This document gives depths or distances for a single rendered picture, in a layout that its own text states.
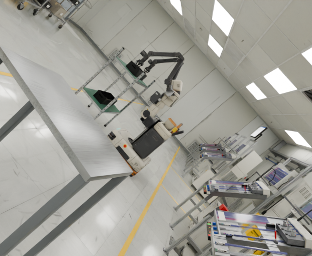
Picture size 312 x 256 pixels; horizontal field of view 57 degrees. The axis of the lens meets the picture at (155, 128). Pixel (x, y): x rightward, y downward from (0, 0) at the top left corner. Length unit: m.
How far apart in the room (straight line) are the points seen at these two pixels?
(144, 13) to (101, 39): 1.98
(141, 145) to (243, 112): 7.80
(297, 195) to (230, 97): 7.56
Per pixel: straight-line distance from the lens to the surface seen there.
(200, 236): 4.12
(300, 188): 4.12
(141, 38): 11.76
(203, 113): 11.16
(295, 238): 2.72
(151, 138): 3.85
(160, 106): 4.03
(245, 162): 7.23
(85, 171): 1.07
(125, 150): 3.90
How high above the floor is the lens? 1.22
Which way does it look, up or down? 8 degrees down
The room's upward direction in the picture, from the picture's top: 49 degrees clockwise
